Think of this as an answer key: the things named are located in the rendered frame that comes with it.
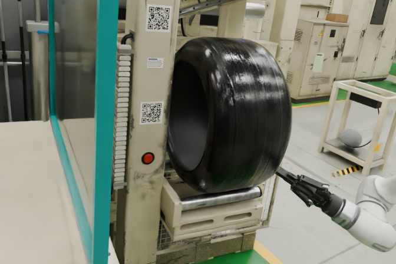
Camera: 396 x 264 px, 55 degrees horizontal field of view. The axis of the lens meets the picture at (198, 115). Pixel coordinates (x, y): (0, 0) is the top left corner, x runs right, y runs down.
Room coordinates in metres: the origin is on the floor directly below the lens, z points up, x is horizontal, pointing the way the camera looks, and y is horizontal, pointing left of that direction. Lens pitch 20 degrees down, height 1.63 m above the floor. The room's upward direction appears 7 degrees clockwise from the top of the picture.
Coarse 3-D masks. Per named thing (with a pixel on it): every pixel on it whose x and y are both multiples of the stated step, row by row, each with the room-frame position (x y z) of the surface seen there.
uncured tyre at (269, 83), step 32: (192, 64) 1.24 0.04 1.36; (224, 64) 1.15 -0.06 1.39; (256, 64) 1.19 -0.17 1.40; (192, 96) 1.57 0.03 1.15; (224, 96) 1.08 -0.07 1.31; (256, 96) 1.11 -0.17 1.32; (288, 96) 1.17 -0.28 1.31; (192, 128) 1.52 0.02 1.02; (224, 128) 1.05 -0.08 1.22; (256, 128) 1.07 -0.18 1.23; (288, 128) 1.14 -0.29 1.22; (192, 160) 1.41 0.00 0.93; (224, 160) 1.05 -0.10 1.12; (256, 160) 1.08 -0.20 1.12
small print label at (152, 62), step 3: (147, 60) 1.11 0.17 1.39; (150, 60) 1.11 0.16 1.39; (153, 60) 1.11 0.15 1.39; (156, 60) 1.12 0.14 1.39; (159, 60) 1.12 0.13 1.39; (162, 60) 1.13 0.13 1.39; (147, 63) 1.11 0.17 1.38; (150, 63) 1.11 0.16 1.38; (153, 63) 1.12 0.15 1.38; (156, 63) 1.12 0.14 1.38; (159, 63) 1.12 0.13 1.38; (162, 63) 1.13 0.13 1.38; (147, 66) 1.11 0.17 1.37; (150, 66) 1.11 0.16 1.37; (153, 66) 1.12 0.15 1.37; (156, 66) 1.12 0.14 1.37; (159, 66) 1.12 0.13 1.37; (162, 66) 1.13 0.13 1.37
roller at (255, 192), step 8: (224, 192) 1.20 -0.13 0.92; (232, 192) 1.20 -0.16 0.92; (240, 192) 1.22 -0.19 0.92; (248, 192) 1.23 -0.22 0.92; (256, 192) 1.24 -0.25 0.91; (184, 200) 1.11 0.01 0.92; (192, 200) 1.12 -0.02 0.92; (200, 200) 1.14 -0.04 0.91; (208, 200) 1.15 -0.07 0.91; (216, 200) 1.16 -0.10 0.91; (224, 200) 1.17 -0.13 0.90; (232, 200) 1.19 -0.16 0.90; (240, 200) 1.21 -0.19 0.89; (184, 208) 1.10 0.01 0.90; (192, 208) 1.12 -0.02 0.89
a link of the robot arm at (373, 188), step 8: (368, 176) 1.29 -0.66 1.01; (376, 176) 1.27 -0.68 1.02; (392, 176) 1.19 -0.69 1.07; (360, 184) 1.27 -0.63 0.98; (368, 184) 1.22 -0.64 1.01; (376, 184) 1.19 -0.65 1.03; (384, 184) 1.18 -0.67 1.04; (392, 184) 1.16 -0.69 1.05; (360, 192) 1.22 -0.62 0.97; (368, 192) 1.19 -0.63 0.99; (376, 192) 1.18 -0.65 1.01; (384, 192) 1.17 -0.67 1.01; (392, 192) 1.16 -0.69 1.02; (360, 200) 1.18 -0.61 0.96; (368, 200) 1.16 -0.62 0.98; (376, 200) 1.16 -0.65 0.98; (384, 200) 1.16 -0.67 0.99; (392, 200) 1.16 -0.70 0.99; (384, 208) 1.15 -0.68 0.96
